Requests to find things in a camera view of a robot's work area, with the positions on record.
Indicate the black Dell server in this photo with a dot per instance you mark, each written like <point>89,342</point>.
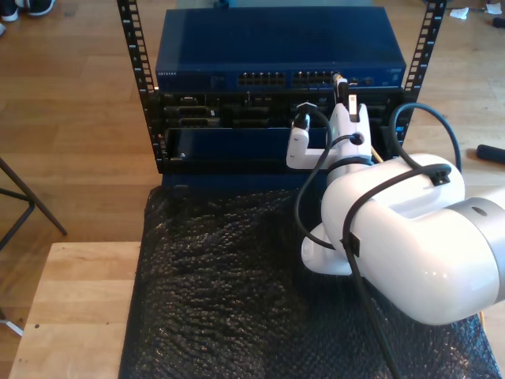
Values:
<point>236,114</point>

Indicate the blue rack shelf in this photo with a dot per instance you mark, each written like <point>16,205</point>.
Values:
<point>236,142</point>

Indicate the black panel with red light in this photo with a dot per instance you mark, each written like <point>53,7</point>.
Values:
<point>236,166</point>

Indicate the white crumpled paper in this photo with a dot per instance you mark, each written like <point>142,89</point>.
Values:
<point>494,8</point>
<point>459,13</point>

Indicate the black foam cylinder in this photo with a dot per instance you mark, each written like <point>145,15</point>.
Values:
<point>491,154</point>

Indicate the small black object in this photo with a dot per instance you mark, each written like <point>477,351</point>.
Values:
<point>499,22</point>

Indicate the black bubble wrap mat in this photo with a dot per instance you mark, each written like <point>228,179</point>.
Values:
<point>217,296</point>

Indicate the dark blue shoe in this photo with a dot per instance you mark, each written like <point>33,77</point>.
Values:
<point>41,8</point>

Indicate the pale shoe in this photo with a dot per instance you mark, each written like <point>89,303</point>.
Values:
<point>2,28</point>

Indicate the white metal foot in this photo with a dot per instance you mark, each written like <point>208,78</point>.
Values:
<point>12,327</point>

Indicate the blue Netgear network switch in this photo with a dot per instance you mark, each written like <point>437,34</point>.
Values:
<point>236,39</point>

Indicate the blue base plate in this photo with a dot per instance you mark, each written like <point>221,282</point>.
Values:
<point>236,181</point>

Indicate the black rack frame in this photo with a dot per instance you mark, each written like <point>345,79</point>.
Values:
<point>136,59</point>

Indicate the black stool frame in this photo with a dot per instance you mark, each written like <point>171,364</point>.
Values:
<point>32,199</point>

